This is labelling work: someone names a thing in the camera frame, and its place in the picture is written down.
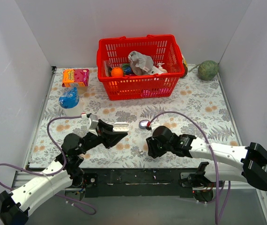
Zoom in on grey crumpled bag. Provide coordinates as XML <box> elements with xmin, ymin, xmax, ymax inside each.
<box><xmin>128</xmin><ymin>51</ymin><xmax>154</xmax><ymax>75</ymax></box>

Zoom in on orange pink snack box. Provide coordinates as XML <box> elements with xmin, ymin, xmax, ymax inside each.
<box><xmin>62</xmin><ymin>68</ymin><xmax>89</xmax><ymax>88</ymax></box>

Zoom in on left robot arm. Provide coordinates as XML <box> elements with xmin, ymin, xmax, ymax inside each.
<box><xmin>0</xmin><ymin>114</ymin><xmax>129</xmax><ymax>225</ymax></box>

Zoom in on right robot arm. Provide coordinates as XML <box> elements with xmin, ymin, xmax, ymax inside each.
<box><xmin>146</xmin><ymin>125</ymin><xmax>267</xmax><ymax>191</ymax></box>

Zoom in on white earbud charging case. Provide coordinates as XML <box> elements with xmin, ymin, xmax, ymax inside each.
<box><xmin>112</xmin><ymin>122</ymin><xmax>129</xmax><ymax>133</ymax></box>

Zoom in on white pump bottle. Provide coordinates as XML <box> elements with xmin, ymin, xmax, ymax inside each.
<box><xmin>157</xmin><ymin>63</ymin><xmax>168</xmax><ymax>73</ymax></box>

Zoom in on orange fruit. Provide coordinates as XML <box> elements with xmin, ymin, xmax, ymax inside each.
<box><xmin>111</xmin><ymin>67</ymin><xmax>124</xmax><ymax>77</ymax></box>

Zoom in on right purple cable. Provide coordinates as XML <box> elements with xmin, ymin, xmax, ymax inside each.
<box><xmin>148</xmin><ymin>111</ymin><xmax>230</xmax><ymax>225</ymax></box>

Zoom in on red plastic shopping basket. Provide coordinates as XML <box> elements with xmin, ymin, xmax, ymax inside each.
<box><xmin>96</xmin><ymin>35</ymin><xmax>185</xmax><ymax>100</ymax></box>

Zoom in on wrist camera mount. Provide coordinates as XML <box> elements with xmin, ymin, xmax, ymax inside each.
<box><xmin>81</xmin><ymin>113</ymin><xmax>98</xmax><ymax>136</ymax></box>
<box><xmin>146</xmin><ymin>122</ymin><xmax>160</xmax><ymax>132</ymax></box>

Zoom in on blue earbud charging case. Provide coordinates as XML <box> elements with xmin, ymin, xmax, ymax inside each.
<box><xmin>139</xmin><ymin>120</ymin><xmax>149</xmax><ymax>129</ymax></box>

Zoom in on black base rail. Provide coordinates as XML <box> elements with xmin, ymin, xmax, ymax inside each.
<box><xmin>64</xmin><ymin>167</ymin><xmax>224</xmax><ymax>203</ymax></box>

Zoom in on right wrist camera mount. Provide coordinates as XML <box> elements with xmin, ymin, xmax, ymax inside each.
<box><xmin>146</xmin><ymin>122</ymin><xmax>160</xmax><ymax>132</ymax></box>

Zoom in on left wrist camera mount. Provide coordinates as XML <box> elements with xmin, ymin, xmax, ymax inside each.
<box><xmin>81</xmin><ymin>113</ymin><xmax>98</xmax><ymax>136</ymax></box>

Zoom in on green melon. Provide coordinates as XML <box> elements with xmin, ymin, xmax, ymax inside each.
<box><xmin>198</xmin><ymin>60</ymin><xmax>219</xmax><ymax>81</ymax></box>

